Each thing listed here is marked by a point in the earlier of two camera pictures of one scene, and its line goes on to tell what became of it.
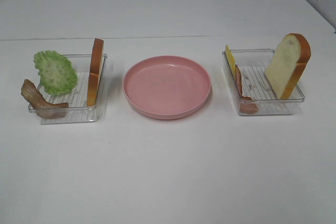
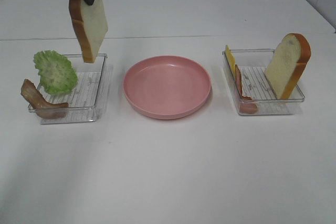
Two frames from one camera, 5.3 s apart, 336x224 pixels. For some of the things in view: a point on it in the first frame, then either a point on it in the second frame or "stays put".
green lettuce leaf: [57, 75] stays put
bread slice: [95, 70] to [91, 23]
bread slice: [284, 72] stays put
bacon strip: [44, 108] stays put
